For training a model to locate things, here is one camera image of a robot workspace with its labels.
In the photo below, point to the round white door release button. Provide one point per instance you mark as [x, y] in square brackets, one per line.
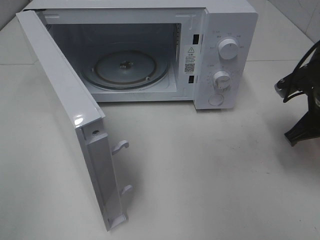
[216, 99]

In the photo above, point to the white timer knob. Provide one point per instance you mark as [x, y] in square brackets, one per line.
[221, 80]

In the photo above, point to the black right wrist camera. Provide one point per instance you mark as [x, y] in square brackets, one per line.
[287, 86]

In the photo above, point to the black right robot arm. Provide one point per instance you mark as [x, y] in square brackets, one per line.
[310, 62]

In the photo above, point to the white microwave oven body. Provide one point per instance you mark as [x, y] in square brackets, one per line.
[78, 26]

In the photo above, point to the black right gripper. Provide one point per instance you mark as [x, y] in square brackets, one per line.
[308, 127]

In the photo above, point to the upper white power knob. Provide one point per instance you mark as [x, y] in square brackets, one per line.
[228, 48]

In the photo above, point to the white microwave door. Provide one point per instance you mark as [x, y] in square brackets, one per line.
[79, 116]

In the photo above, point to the white warning label sticker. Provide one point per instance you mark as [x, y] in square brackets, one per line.
[191, 55]

